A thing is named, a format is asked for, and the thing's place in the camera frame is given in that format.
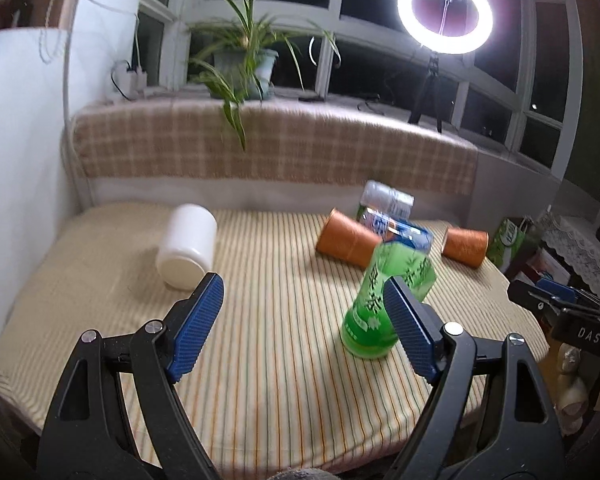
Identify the black tripod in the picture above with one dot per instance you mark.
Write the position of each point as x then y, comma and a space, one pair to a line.
426, 92

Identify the white window frame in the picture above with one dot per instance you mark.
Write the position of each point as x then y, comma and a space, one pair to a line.
172, 55

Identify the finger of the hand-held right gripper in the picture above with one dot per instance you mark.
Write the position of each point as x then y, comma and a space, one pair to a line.
527, 296
557, 287

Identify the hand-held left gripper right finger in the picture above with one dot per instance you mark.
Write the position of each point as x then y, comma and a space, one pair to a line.
410, 330

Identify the white lace cloth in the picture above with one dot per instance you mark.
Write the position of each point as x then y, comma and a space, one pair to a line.
580, 252

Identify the clear bottle with blue label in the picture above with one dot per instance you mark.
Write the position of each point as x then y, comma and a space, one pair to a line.
386, 207

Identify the striped beige mat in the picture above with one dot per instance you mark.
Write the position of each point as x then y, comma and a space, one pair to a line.
280, 360

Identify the green tea bottle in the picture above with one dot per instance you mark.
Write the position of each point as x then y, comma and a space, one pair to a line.
380, 305

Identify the green spider plant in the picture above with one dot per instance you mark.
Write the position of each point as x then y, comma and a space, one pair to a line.
240, 35

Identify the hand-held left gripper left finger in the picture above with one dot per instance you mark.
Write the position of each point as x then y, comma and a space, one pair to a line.
200, 320

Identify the checked beige blanket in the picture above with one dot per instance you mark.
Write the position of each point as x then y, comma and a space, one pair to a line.
290, 150

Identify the white power strip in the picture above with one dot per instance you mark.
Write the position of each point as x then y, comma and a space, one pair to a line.
134, 79

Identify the white plastic jar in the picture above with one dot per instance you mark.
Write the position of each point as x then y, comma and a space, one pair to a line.
186, 247

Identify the black device on sill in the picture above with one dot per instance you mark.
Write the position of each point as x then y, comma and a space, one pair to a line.
312, 98

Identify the person's right hand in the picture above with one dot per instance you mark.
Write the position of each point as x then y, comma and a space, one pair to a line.
571, 390

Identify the large orange paper cup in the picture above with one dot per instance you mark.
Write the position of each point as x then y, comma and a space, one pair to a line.
344, 241

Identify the small orange paper cup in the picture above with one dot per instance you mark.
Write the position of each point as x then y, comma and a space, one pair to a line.
464, 246

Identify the pale green plant pot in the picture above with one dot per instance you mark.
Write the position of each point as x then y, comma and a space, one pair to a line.
266, 67

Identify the green paper bag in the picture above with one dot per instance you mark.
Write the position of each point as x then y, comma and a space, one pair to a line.
510, 245

